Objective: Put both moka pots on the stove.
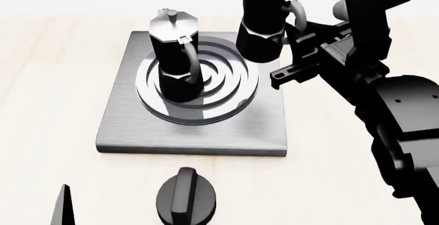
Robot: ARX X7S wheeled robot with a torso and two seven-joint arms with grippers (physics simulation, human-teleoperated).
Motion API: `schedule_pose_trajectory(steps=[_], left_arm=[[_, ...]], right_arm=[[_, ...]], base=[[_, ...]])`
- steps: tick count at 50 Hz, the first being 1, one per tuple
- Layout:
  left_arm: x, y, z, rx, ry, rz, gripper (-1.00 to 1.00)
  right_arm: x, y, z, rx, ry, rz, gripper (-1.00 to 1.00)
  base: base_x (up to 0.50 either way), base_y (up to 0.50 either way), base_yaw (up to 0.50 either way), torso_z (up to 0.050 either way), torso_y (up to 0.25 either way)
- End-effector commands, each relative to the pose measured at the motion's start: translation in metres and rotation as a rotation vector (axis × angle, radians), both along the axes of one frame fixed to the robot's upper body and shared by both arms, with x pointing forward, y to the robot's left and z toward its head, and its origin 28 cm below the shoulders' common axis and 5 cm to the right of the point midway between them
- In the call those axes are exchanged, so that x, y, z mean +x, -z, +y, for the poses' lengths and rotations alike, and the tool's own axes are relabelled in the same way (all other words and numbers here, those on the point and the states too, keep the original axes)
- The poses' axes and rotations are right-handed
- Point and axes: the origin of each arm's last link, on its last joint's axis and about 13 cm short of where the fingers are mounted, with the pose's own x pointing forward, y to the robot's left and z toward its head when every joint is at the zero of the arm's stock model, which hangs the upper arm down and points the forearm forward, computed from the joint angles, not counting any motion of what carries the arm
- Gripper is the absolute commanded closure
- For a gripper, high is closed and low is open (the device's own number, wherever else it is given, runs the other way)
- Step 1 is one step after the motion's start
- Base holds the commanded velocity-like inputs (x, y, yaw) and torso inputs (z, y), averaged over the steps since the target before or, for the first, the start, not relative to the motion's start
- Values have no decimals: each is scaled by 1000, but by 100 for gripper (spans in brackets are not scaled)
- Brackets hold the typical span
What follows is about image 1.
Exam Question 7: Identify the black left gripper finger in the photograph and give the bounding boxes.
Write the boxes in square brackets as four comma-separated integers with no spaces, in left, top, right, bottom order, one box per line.
[50,183,76,225]

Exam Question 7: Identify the grey round spiral burner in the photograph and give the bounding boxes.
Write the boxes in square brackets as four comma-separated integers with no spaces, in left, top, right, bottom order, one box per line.
[135,36,260,126]

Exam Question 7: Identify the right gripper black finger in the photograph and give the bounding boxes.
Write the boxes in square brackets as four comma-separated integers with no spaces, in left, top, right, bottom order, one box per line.
[283,21,321,50]
[270,62,322,91]

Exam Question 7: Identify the black round stove knob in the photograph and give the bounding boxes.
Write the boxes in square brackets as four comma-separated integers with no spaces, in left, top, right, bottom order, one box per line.
[156,167,217,225]

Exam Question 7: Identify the grey square stove plate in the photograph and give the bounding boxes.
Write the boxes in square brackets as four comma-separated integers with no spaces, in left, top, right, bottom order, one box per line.
[95,30,288,158]

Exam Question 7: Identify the black moka pot silver lid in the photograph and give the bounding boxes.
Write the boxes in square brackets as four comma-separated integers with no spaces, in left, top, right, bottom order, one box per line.
[148,8,203,104]
[235,0,308,64]

